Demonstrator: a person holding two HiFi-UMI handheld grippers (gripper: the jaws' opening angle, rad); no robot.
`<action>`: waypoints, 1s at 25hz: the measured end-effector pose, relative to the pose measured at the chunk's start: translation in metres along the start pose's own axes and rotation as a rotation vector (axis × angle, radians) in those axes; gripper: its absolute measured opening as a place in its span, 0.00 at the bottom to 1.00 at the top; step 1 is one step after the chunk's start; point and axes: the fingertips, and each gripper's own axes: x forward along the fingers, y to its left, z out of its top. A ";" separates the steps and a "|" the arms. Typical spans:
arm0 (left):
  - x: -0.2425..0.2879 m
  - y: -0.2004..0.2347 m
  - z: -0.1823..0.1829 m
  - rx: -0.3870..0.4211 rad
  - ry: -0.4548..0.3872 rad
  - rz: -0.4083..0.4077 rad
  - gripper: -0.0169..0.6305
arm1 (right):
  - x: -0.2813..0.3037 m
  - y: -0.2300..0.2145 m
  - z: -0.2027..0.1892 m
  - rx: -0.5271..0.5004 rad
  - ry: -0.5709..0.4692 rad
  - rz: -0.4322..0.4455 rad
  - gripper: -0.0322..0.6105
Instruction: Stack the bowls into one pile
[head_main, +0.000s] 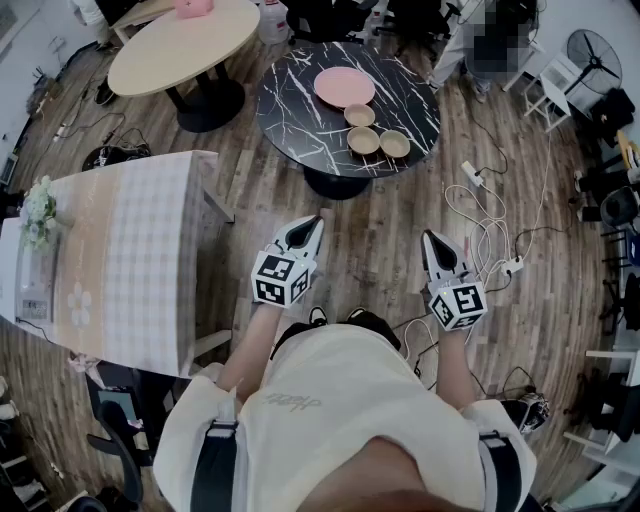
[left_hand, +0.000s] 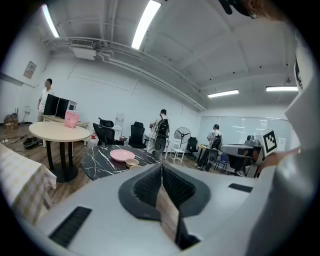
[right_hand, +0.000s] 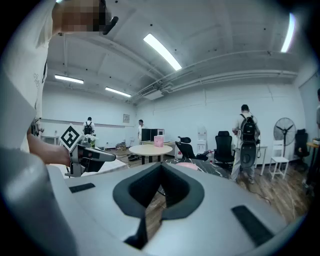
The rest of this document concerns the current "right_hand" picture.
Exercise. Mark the small white table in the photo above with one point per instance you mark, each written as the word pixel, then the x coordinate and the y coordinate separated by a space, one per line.
pixel 50 138

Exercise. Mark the person's head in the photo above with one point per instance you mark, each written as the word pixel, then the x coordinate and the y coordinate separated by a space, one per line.
pixel 80 17

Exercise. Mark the wall poster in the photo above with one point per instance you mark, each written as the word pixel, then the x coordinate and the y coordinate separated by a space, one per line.
pixel 126 118

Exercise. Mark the black equipment bag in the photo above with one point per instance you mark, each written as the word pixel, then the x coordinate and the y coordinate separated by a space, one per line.
pixel 133 157

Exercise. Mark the white ceiling pipes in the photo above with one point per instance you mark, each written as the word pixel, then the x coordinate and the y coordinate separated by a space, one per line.
pixel 225 78

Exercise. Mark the white flowers with green leaves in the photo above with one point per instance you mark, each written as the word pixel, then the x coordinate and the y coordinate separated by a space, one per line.
pixel 90 140

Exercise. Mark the beige round table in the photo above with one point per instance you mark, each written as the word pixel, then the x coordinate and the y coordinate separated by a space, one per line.
pixel 150 150

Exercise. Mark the black head-mounted camera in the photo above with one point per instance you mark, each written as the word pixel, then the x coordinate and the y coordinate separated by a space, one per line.
pixel 110 26

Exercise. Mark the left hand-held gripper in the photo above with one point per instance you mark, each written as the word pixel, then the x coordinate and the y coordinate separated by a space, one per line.
pixel 71 138

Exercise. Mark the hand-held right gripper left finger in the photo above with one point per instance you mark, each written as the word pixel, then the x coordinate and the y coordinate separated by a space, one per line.
pixel 100 212

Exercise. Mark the black monitor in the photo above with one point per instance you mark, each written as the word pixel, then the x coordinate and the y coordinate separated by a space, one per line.
pixel 154 135
pixel 146 135

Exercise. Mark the white ceiling air conditioner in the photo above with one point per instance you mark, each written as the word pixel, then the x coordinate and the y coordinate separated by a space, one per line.
pixel 151 93

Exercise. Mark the light wooden desk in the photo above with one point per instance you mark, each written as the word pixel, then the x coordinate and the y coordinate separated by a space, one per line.
pixel 167 143

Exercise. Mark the wooden desk with black legs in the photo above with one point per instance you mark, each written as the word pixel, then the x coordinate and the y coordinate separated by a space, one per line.
pixel 313 144

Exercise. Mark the black office chair with headrest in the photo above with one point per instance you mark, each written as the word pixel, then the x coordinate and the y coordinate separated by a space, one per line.
pixel 186 150

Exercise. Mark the ceiling light tube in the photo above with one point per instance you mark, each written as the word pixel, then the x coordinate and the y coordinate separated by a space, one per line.
pixel 288 32
pixel 162 51
pixel 118 92
pixel 68 79

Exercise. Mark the person's left forearm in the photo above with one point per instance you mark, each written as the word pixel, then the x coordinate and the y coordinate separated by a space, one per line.
pixel 47 150

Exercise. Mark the white water dispenser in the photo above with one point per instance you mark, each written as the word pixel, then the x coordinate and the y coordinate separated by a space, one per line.
pixel 202 140

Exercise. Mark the black marble round table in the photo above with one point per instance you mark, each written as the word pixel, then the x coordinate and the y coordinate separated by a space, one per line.
pixel 210 168

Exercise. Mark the black backpack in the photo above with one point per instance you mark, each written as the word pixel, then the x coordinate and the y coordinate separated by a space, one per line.
pixel 88 128
pixel 248 130

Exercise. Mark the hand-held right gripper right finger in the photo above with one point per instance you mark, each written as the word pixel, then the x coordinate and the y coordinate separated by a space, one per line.
pixel 220 225

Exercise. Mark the pink box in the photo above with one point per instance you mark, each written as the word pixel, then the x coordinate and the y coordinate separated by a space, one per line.
pixel 159 141

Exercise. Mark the person's white shirt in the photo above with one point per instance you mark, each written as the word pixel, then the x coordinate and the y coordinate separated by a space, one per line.
pixel 25 62

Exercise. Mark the black standing fan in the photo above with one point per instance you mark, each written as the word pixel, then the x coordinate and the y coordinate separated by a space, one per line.
pixel 285 131

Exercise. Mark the pink plate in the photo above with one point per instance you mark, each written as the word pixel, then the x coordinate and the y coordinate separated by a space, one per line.
pixel 187 165

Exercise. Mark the black oval device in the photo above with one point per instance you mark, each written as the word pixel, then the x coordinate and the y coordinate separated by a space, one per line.
pixel 248 157

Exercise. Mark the white appliance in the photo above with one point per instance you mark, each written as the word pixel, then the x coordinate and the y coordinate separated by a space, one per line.
pixel 161 132

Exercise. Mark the brown box with sticks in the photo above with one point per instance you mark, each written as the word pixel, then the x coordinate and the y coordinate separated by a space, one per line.
pixel 120 147

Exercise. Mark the white chair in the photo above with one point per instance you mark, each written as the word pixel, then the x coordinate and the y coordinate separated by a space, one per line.
pixel 278 160

